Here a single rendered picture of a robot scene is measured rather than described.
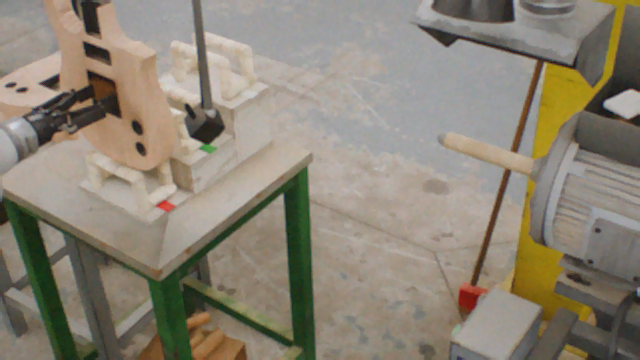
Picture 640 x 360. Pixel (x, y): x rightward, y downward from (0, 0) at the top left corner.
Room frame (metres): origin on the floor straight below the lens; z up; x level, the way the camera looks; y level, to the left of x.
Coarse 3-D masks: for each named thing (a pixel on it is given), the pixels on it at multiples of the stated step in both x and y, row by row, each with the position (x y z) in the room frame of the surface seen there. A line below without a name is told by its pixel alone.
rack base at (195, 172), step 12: (216, 144) 1.65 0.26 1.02; (228, 144) 1.66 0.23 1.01; (180, 156) 1.60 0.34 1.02; (192, 156) 1.60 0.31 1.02; (204, 156) 1.60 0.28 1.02; (216, 156) 1.63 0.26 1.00; (228, 156) 1.66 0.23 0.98; (156, 168) 1.64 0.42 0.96; (180, 168) 1.58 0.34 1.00; (192, 168) 1.56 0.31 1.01; (204, 168) 1.59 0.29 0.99; (216, 168) 1.62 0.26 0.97; (228, 168) 1.66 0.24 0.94; (180, 180) 1.58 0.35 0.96; (192, 180) 1.56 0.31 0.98; (204, 180) 1.59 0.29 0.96; (216, 180) 1.62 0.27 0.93
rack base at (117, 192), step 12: (108, 180) 1.62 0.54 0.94; (120, 180) 1.62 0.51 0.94; (156, 180) 1.62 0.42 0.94; (96, 192) 1.57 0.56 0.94; (108, 192) 1.57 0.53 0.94; (120, 192) 1.57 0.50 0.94; (132, 192) 1.57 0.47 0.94; (180, 192) 1.56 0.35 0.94; (192, 192) 1.56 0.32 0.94; (120, 204) 1.52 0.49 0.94; (132, 204) 1.52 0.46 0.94; (180, 204) 1.52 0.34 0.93; (144, 216) 1.47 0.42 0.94; (156, 216) 1.47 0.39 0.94
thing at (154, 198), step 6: (162, 186) 1.54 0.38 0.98; (168, 186) 1.54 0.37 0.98; (174, 186) 1.55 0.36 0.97; (156, 192) 1.51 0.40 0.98; (162, 192) 1.52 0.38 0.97; (168, 192) 1.53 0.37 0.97; (150, 198) 1.49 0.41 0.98; (156, 198) 1.50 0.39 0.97; (162, 198) 1.51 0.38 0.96; (144, 204) 1.48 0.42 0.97; (150, 204) 1.48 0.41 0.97; (156, 204) 1.49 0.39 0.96; (144, 210) 1.47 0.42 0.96
